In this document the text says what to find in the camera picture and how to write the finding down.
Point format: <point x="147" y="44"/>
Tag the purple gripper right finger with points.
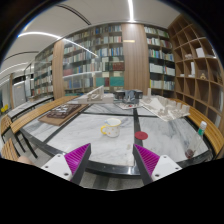
<point x="146" y="162"/>

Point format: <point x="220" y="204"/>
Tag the bookshelf far left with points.
<point x="43" y="73"/>

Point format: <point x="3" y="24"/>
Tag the wooden bench right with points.
<point x="212" y="133"/>

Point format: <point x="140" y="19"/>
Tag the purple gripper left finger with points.
<point x="77" y="161"/>

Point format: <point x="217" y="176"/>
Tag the wooden slat bench lower left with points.
<point x="9" y="151"/>

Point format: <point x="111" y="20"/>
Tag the white polka dot mug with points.
<point x="111" y="127"/>

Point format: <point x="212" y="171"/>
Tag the red round coaster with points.
<point x="141" y="135"/>

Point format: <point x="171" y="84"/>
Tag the dark grey building model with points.
<point x="129" y="96"/>

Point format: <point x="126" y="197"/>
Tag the white city block model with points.
<point x="164" y="108"/>

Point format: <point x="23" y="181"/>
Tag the white building model left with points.
<point x="96" y="96"/>

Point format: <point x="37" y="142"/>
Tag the bookshelf right of column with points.
<point x="161" y="61"/>

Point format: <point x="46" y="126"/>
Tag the glass-front bookshelf centre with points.
<point x="92" y="58"/>

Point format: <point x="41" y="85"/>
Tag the wooden cubby shelf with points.
<point x="199" y="72"/>

